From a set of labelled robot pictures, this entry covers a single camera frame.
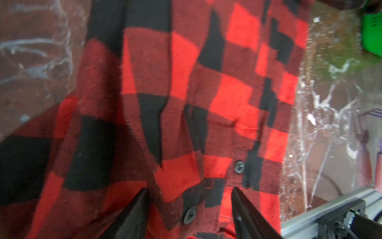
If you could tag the red black plaid shirt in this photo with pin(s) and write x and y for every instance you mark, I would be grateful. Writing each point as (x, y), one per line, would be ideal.
(187, 99)

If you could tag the purple pink toy fork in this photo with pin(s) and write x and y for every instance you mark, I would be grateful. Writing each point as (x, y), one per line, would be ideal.
(369, 165)

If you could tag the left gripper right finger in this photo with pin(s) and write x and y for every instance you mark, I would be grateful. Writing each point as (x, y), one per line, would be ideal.
(248, 221)

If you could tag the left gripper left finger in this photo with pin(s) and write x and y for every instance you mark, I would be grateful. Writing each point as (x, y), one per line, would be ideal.
(132, 221)

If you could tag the green plastic basket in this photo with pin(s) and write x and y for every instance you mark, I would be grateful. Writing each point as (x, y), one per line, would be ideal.
(372, 27)

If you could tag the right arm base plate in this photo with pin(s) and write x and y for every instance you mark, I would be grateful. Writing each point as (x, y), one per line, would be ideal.
(350, 222)

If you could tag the aluminium front rail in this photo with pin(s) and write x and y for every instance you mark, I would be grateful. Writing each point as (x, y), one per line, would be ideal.
(305, 226)

